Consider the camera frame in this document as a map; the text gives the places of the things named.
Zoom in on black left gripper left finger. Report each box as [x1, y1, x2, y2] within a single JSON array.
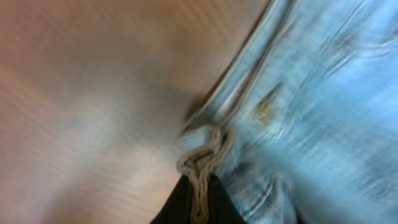
[[150, 175, 193, 224]]

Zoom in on light blue denim shorts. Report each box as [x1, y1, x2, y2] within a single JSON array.
[[177, 0, 397, 223]]

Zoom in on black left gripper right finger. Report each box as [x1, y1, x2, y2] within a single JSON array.
[[208, 174, 246, 224]]

